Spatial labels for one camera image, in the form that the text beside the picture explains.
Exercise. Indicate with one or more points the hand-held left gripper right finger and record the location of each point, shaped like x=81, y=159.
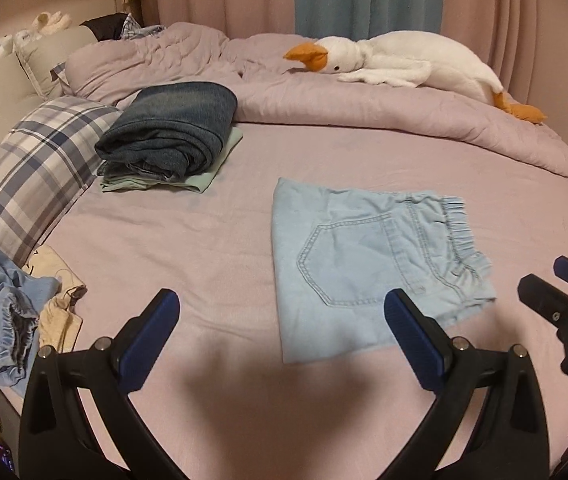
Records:
x=414, y=345

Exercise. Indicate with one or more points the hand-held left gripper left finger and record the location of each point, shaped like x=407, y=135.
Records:
x=149, y=345

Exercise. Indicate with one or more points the light blue denim pants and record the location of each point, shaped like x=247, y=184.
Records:
x=354, y=240

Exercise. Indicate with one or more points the cream cloth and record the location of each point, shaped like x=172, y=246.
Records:
x=59, y=320

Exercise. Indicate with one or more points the pink bed sheet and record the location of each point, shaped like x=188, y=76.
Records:
x=189, y=240

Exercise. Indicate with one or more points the folded light green garment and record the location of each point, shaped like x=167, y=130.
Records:
x=204, y=180

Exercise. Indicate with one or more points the plaid pillow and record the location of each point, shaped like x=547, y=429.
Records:
x=39, y=160

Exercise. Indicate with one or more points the folded dark blue jeans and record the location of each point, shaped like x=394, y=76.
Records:
x=174, y=120

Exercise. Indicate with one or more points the pink duvet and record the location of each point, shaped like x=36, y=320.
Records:
x=314, y=105

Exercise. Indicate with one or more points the white goose plush toy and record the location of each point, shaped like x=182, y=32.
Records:
x=414, y=60

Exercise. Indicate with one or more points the beige pillow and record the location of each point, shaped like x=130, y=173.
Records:
x=59, y=50

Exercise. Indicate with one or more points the blue checked shirt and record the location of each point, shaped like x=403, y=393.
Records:
x=139, y=30

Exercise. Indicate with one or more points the dark garment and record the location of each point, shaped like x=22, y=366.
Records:
x=104, y=25

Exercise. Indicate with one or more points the cream plush toy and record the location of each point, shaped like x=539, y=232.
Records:
x=54, y=22

